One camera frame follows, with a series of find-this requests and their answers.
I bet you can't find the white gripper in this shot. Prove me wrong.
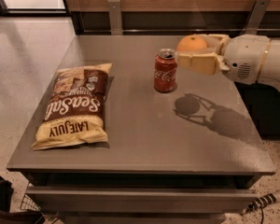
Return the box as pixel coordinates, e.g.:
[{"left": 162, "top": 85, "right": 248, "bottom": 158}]
[{"left": 175, "top": 34, "right": 271, "bottom": 85}]

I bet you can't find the orange fruit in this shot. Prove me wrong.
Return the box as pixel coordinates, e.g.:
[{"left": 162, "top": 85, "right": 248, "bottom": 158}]
[{"left": 176, "top": 35, "right": 207, "bottom": 51}]

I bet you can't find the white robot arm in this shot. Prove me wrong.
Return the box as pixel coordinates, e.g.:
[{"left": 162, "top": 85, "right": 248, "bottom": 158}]
[{"left": 175, "top": 35, "right": 280, "bottom": 92}]

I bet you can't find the brown Late July chip bag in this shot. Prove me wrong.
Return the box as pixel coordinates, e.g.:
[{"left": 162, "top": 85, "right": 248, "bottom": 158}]
[{"left": 32, "top": 63, "right": 112, "bottom": 150}]

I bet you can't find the red Coca-Cola can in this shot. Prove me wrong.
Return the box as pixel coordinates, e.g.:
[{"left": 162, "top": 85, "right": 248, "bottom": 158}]
[{"left": 154, "top": 48, "right": 177, "bottom": 92}]

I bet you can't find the dark brown chair base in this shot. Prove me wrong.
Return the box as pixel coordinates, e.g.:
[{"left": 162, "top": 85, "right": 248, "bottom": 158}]
[{"left": 0, "top": 176, "right": 45, "bottom": 224}]

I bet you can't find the right metal wall bracket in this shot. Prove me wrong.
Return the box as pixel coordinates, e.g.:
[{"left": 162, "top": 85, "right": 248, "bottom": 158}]
[{"left": 242, "top": 0, "right": 271, "bottom": 35}]

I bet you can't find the metal wall bracket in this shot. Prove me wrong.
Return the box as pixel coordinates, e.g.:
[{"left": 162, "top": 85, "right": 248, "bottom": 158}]
[
  {"left": 242, "top": 0, "right": 271, "bottom": 35},
  {"left": 107, "top": 0, "right": 123, "bottom": 35}
]

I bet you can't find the left metal wall bracket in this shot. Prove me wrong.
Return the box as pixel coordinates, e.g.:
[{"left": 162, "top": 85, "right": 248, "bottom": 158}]
[{"left": 107, "top": 0, "right": 123, "bottom": 35}]

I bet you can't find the striped white black hose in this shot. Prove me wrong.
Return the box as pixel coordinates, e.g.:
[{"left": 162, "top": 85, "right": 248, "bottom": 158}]
[{"left": 240, "top": 187, "right": 280, "bottom": 217}]

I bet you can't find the black wire basket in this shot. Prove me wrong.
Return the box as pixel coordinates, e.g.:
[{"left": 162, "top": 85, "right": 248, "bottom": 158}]
[{"left": 20, "top": 193, "right": 41, "bottom": 211}]

